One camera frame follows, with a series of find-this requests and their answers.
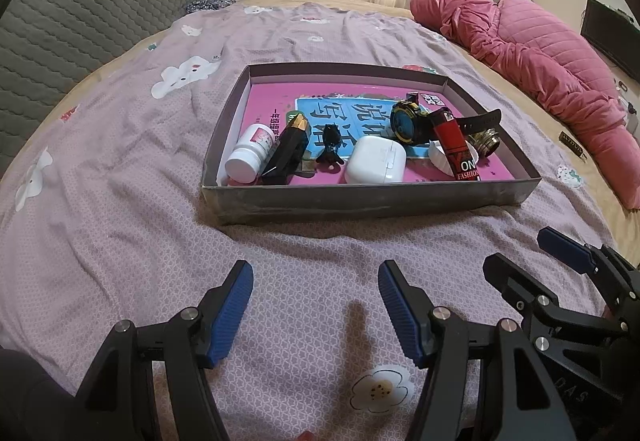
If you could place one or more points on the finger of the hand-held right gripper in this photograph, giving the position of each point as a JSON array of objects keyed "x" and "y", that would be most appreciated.
[
  {"x": 520, "y": 291},
  {"x": 565, "y": 248}
]

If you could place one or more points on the beige bed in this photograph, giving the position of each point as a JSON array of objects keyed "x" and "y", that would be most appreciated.
[{"x": 505, "y": 86}]

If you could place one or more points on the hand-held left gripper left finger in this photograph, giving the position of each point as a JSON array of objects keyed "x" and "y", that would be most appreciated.
[{"x": 230, "y": 316}]

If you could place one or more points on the grey quilted headboard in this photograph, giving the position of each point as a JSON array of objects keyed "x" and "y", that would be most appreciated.
[{"x": 90, "y": 11}]

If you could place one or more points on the white pill bottle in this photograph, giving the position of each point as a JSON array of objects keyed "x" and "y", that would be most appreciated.
[{"x": 247, "y": 156}]

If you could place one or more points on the shallow grey cardboard box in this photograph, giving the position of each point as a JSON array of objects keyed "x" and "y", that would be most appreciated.
[{"x": 350, "y": 201}]

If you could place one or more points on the black flat television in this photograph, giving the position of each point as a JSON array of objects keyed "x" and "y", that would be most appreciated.
[{"x": 610, "y": 38}]

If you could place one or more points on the small grey patterned block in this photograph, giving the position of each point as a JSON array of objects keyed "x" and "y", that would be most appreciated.
[{"x": 307, "y": 170}]

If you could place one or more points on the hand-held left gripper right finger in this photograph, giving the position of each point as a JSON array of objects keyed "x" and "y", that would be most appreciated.
[{"x": 400, "y": 311}]

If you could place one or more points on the purple printed bedsheet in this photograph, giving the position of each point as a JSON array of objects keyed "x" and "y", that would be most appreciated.
[{"x": 125, "y": 196}]

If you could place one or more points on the black hair claw clip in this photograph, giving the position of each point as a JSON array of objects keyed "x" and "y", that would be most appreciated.
[{"x": 331, "y": 141}]

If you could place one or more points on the small dark patterned bar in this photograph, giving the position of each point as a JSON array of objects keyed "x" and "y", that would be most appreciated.
[{"x": 571, "y": 144}]

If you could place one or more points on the white plastic screw cap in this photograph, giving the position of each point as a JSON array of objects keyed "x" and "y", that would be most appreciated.
[{"x": 440, "y": 157}]

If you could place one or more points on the pink quilted duvet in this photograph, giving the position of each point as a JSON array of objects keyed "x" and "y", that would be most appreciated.
[{"x": 530, "y": 51}]

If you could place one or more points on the red lighter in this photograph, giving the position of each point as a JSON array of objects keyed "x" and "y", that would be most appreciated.
[{"x": 452, "y": 141}]

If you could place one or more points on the pink and blue book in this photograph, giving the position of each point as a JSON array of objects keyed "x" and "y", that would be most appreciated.
[{"x": 270, "y": 96}]

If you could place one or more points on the white earbuds case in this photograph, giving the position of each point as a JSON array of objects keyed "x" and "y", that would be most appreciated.
[{"x": 375, "y": 161}]

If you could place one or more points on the blue patterned cloth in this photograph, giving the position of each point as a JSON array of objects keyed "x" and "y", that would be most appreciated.
[{"x": 207, "y": 4}]

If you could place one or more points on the black and yellow wristwatch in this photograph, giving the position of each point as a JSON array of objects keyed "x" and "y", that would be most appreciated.
[{"x": 407, "y": 123}]

